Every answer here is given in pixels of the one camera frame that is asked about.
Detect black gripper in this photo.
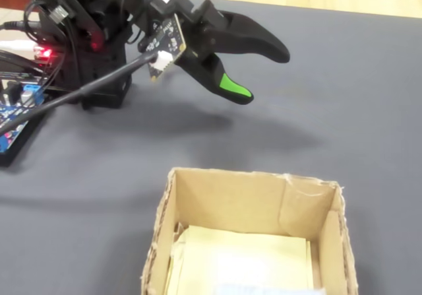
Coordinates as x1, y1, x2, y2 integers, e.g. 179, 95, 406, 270
150, 0, 291, 107

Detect open cardboard box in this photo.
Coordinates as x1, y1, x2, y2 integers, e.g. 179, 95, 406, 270
140, 166, 359, 295

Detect large grey table mat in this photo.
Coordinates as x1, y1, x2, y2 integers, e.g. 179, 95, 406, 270
0, 0, 422, 295

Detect white motor controller board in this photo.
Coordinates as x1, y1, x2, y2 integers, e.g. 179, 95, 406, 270
32, 44, 56, 62

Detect yellowish paper sheets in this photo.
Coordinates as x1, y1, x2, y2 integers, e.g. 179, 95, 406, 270
167, 224, 315, 295

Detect blue circuit board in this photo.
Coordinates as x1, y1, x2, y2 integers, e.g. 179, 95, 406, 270
0, 72, 50, 169

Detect black wrist camera circuit board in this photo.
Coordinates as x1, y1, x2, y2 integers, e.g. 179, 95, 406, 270
137, 13, 187, 82

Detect thick black camera cable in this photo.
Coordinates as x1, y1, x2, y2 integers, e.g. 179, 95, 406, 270
0, 53, 158, 135

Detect thin black servo wires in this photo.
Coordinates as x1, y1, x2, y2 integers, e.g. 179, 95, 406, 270
23, 0, 85, 90

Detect black power cable with plug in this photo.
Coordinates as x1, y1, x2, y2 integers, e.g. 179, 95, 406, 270
0, 19, 43, 34

